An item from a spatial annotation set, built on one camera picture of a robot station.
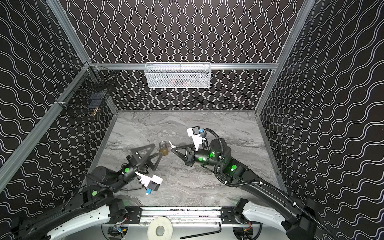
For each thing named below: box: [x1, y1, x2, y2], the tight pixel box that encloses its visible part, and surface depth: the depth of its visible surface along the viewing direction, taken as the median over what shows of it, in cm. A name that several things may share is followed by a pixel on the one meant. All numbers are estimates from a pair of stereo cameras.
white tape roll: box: [147, 216, 174, 240], surface depth 72 cm
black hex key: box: [180, 222, 222, 240], surface depth 72 cm
